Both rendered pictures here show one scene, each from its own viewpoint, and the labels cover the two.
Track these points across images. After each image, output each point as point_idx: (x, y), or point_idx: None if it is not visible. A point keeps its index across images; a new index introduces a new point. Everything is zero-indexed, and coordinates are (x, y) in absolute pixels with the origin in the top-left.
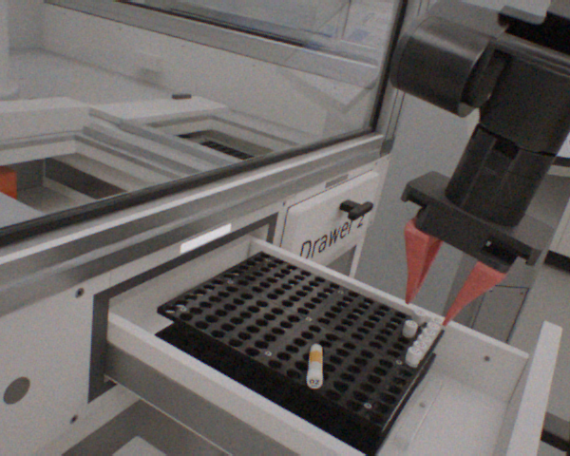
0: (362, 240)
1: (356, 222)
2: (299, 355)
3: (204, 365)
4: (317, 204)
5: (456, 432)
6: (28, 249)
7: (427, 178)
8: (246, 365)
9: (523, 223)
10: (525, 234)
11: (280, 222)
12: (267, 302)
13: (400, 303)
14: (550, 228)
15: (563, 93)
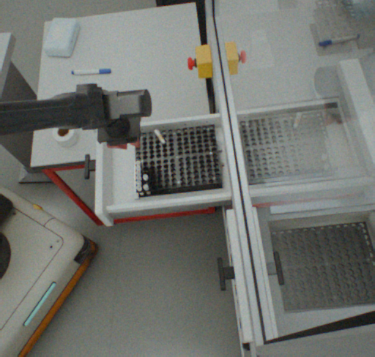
0: None
1: (239, 314)
2: (167, 140)
3: (185, 120)
4: (229, 230)
5: (124, 183)
6: (214, 68)
7: (137, 125)
8: (184, 140)
9: (105, 131)
10: None
11: (233, 205)
12: (192, 153)
13: (158, 200)
14: (97, 139)
15: None
